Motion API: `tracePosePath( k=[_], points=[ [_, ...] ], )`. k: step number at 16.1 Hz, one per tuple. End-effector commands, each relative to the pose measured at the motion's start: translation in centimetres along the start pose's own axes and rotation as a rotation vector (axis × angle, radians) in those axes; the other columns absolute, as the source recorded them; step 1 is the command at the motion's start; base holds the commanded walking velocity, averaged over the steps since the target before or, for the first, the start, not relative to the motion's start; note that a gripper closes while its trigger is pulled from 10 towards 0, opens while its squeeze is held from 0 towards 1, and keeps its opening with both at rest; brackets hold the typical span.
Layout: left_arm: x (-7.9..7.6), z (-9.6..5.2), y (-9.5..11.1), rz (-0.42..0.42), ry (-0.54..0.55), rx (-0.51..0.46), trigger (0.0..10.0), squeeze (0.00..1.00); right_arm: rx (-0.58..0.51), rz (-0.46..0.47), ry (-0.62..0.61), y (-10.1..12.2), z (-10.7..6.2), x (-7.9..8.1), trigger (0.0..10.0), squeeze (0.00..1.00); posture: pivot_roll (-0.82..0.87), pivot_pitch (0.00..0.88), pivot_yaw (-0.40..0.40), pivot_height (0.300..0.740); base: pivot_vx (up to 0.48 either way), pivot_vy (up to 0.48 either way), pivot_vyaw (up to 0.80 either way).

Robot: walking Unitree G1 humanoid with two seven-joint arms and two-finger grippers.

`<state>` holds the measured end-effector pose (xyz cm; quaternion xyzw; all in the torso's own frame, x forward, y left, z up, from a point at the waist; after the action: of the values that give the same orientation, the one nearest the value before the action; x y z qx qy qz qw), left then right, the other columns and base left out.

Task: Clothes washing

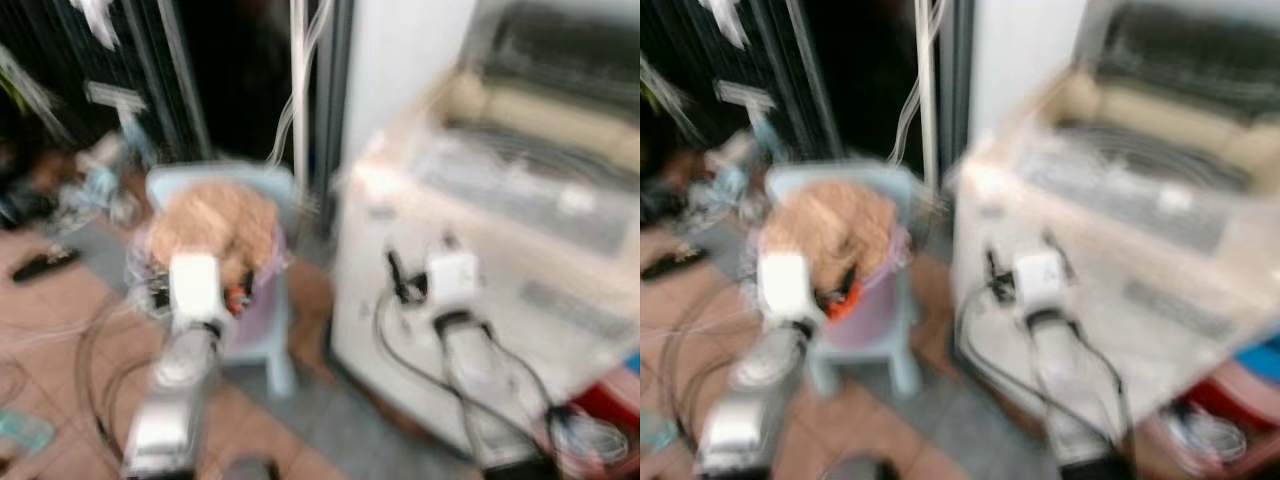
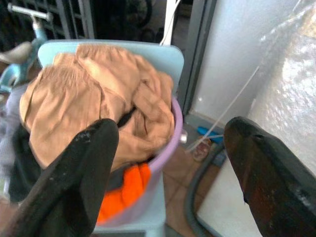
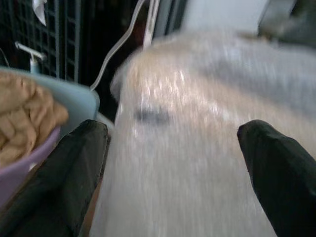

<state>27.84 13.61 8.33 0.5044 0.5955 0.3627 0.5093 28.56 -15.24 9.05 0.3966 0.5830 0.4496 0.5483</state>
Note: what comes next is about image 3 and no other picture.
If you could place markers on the light blue plastic basin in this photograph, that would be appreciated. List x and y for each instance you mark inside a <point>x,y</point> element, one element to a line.
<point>74,98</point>

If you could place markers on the tan crumpled garment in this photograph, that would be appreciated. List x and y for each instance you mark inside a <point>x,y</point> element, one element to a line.
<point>24,116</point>

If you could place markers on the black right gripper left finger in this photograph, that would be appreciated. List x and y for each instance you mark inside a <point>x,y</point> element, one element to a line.
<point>59,177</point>

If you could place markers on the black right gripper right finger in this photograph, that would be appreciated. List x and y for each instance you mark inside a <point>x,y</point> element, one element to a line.
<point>281,172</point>

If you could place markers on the dark grey object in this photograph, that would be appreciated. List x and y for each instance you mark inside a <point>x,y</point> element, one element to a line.
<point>288,19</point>

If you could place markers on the white cloth scrap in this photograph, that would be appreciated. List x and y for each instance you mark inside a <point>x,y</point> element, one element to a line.
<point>39,10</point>

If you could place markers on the dark grid crate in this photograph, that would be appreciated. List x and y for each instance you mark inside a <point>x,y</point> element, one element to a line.
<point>49,37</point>

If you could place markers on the purple plastic basin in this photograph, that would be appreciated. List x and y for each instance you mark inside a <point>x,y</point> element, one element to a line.
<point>17,168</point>

